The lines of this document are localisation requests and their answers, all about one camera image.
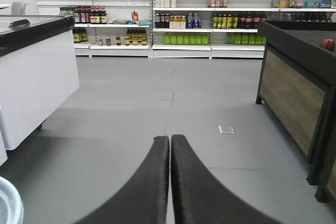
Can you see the wooden black-framed display stand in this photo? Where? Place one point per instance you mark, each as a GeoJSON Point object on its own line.
{"type": "Point", "coordinates": [297, 82]}

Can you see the steel floor outlet plate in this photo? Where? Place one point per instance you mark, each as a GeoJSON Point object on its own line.
{"type": "Point", "coordinates": [226, 129]}

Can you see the light blue plastic basket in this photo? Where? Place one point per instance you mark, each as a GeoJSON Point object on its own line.
{"type": "Point", "coordinates": [12, 209]}

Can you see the red apple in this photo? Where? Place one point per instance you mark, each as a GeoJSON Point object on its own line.
{"type": "Point", "coordinates": [328, 44]}

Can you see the far white chest freezer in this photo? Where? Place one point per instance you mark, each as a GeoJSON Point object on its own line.
{"type": "Point", "coordinates": [38, 72]}

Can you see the white store shelving unit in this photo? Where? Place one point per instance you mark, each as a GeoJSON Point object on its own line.
{"type": "Point", "coordinates": [180, 28]}

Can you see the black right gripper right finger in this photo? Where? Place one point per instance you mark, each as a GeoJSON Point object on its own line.
{"type": "Point", "coordinates": [198, 197]}

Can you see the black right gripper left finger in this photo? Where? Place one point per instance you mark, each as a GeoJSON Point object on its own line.
{"type": "Point", "coordinates": [143, 198]}

